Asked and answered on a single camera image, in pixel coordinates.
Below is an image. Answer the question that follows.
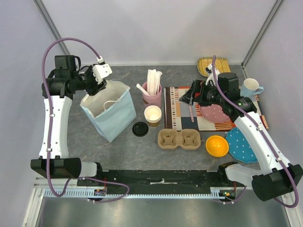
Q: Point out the pink polka dot plate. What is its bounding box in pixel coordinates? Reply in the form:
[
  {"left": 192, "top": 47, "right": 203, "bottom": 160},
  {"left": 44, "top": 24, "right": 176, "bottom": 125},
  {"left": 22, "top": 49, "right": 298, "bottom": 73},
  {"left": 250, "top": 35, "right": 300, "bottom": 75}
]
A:
[{"left": 199, "top": 104, "right": 230, "bottom": 123}]

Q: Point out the light blue paper bag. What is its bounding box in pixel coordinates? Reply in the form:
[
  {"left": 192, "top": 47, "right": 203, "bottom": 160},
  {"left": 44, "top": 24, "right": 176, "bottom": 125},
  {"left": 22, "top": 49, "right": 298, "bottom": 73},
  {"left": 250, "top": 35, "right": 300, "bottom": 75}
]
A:
[{"left": 80, "top": 80, "right": 137, "bottom": 142}]

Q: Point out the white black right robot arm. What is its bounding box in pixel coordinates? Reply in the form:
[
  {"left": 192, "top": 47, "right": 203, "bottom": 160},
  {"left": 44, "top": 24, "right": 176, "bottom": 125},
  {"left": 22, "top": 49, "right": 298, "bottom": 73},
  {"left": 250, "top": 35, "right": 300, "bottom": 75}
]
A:
[{"left": 179, "top": 72, "right": 303, "bottom": 208}]

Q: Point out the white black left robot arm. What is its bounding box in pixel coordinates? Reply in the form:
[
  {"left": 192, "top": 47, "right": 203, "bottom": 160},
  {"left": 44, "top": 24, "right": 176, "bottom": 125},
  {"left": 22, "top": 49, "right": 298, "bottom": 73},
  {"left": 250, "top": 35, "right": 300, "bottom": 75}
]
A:
[{"left": 30, "top": 55, "right": 112, "bottom": 186}]

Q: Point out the yellow woven bamboo tray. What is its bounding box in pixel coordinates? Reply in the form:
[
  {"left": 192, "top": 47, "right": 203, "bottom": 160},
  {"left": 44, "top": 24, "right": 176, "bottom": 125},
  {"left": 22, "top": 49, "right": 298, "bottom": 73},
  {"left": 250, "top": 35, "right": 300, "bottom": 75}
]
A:
[{"left": 197, "top": 57, "right": 231, "bottom": 77}]

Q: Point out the colourful patchwork placemat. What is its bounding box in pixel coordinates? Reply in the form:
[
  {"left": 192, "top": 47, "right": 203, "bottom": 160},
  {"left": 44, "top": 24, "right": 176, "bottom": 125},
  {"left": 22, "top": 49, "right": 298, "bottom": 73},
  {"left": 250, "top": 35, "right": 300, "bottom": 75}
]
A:
[{"left": 163, "top": 85, "right": 269, "bottom": 132}]

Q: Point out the light blue mug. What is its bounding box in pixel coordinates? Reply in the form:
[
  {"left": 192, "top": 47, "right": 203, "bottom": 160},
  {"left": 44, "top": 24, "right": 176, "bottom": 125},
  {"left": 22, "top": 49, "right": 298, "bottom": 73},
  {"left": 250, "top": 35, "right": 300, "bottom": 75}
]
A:
[{"left": 240, "top": 78, "right": 264, "bottom": 97}]

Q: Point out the brown cardboard cup carrier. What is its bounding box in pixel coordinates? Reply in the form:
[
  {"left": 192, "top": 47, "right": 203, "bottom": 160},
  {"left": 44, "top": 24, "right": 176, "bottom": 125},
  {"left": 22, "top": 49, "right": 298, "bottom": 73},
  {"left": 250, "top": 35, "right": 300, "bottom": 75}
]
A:
[{"left": 158, "top": 129, "right": 201, "bottom": 150}]

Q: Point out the orange plastic bowl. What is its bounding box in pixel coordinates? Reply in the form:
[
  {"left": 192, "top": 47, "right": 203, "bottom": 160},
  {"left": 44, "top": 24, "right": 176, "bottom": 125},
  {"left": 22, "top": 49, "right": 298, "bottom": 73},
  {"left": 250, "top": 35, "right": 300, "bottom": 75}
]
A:
[{"left": 205, "top": 135, "right": 229, "bottom": 157}]

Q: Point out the white wrapped straws bundle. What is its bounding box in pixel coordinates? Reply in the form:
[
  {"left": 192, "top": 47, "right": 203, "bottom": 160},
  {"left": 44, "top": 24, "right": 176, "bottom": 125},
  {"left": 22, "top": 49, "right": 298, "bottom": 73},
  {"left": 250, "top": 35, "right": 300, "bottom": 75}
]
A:
[{"left": 147, "top": 69, "right": 162, "bottom": 96}]

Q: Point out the brown paper cup stack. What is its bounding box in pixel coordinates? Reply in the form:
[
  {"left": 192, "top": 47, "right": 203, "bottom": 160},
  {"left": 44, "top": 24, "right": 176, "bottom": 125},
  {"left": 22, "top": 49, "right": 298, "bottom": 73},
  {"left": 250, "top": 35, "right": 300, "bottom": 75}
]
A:
[{"left": 144, "top": 105, "right": 162, "bottom": 127}]

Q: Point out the pink tin straw holder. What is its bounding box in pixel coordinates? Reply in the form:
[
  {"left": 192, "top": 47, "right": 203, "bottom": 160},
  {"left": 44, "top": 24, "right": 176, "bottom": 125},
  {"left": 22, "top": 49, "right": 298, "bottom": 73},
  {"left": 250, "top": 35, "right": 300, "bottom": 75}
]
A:
[{"left": 142, "top": 85, "right": 162, "bottom": 108}]

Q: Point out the blue polka dot plate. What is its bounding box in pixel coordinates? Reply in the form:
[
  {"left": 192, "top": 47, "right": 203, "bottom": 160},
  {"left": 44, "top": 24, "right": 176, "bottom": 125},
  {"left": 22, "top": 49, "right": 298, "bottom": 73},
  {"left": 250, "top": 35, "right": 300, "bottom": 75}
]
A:
[{"left": 225, "top": 128, "right": 258, "bottom": 164}]

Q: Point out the black cup lid stack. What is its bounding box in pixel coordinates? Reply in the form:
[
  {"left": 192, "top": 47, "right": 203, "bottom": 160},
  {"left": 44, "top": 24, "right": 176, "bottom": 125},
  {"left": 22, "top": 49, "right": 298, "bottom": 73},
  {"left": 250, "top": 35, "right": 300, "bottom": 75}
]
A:
[{"left": 132, "top": 122, "right": 149, "bottom": 137}]

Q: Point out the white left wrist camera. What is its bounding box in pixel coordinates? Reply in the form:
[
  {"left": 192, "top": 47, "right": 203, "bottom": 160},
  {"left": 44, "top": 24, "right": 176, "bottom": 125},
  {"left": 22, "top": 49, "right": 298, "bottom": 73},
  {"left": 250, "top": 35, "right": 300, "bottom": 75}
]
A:
[{"left": 92, "top": 56, "right": 112, "bottom": 84}]

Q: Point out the pink handled fork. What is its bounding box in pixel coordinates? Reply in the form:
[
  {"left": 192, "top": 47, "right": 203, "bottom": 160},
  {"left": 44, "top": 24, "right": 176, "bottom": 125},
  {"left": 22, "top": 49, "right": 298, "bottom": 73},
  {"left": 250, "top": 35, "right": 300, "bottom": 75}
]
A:
[{"left": 188, "top": 105, "right": 195, "bottom": 122}]

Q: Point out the slotted grey cable duct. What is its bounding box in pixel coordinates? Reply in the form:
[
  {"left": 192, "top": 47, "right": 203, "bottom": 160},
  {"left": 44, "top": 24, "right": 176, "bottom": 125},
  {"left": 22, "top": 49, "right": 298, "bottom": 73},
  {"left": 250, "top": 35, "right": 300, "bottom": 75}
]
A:
[{"left": 44, "top": 187, "right": 237, "bottom": 199}]

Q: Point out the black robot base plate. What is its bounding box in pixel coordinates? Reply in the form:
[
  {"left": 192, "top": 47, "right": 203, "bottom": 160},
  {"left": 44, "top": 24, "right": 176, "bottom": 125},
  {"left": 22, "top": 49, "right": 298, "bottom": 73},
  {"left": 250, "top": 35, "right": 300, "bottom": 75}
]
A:
[{"left": 77, "top": 169, "right": 247, "bottom": 195}]

